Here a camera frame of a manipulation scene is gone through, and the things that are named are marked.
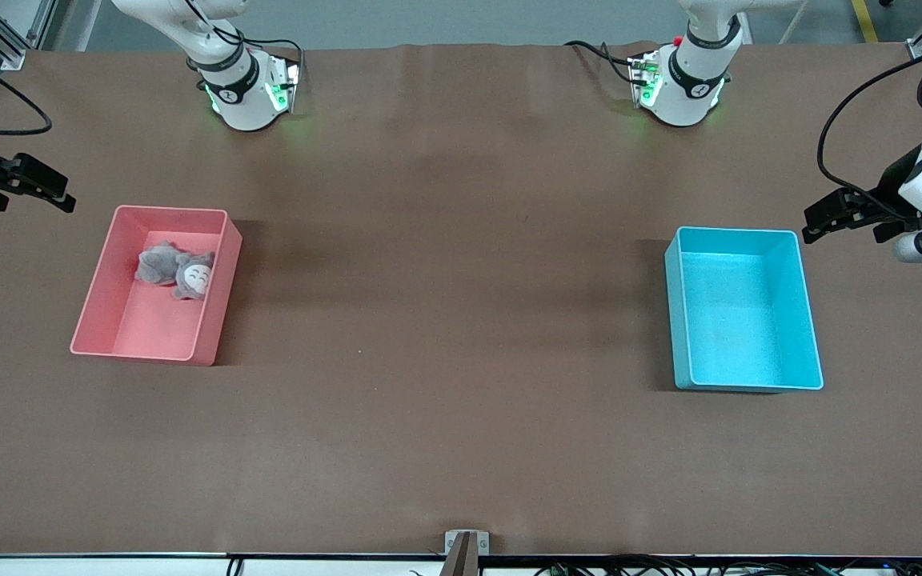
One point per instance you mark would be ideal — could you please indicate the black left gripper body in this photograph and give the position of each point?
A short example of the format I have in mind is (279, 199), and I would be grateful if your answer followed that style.
(893, 187)

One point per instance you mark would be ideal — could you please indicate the plain grey plush toy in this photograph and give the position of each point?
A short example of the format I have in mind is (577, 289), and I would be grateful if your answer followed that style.
(155, 266)

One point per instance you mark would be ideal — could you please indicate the grey plush toy white face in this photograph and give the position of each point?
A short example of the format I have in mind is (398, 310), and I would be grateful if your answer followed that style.
(195, 278)

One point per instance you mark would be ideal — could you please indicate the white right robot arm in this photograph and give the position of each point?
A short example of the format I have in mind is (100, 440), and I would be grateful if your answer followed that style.
(245, 100)

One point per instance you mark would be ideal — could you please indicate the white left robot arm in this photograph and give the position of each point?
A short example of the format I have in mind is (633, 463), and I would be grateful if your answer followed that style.
(693, 96)

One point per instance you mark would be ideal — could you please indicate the left arm base connector plate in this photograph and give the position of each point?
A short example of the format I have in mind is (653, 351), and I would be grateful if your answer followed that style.
(643, 80)

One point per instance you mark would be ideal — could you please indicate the blue plastic box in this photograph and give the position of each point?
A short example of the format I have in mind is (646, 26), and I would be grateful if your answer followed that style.
(741, 320)

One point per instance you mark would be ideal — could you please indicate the pink plastic box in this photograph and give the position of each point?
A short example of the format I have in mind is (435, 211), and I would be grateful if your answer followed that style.
(149, 328)

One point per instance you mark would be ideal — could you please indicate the brown table mat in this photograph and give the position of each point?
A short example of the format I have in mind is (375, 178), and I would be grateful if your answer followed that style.
(461, 280)

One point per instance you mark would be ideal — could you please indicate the white table edge rail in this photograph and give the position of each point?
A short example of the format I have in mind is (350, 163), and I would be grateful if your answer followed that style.
(69, 568)

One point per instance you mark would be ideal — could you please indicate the metal table edge bracket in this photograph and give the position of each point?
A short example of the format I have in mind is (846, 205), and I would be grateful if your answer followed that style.
(483, 544)

